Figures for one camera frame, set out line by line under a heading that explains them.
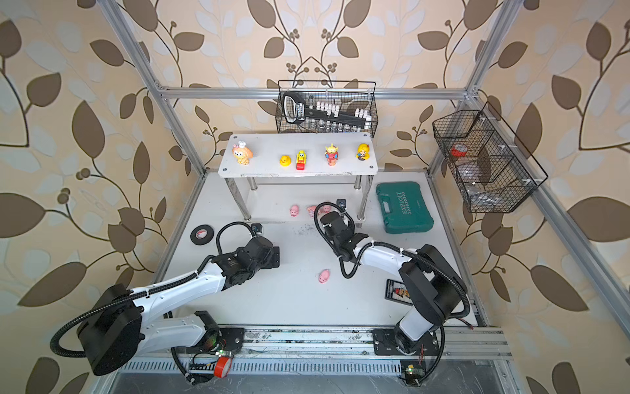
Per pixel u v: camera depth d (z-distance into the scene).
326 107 0.83
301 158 0.74
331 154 0.71
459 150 0.81
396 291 0.83
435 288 0.44
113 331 0.41
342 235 0.69
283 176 0.74
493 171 0.73
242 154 0.72
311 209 0.93
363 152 0.74
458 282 0.47
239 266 0.63
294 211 0.96
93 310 0.44
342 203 0.79
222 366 0.67
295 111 0.87
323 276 0.87
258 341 0.76
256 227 0.76
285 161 0.74
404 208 1.01
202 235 0.99
